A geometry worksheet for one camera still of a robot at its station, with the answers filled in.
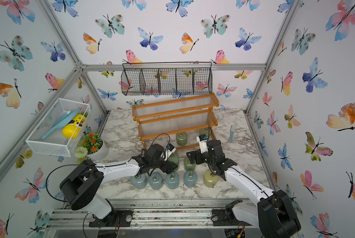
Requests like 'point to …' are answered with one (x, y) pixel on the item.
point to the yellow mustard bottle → (72, 129)
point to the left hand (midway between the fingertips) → (174, 160)
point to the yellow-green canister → (210, 180)
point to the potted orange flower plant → (91, 146)
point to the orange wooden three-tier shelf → (170, 118)
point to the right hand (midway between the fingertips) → (195, 150)
